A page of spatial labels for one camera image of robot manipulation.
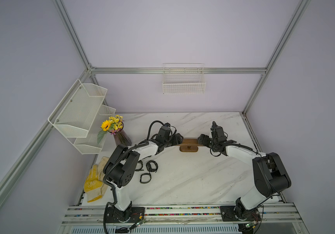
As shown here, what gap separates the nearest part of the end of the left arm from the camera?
762 millimetres

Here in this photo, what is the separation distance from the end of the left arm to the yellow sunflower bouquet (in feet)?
0.84

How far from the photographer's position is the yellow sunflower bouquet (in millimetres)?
814
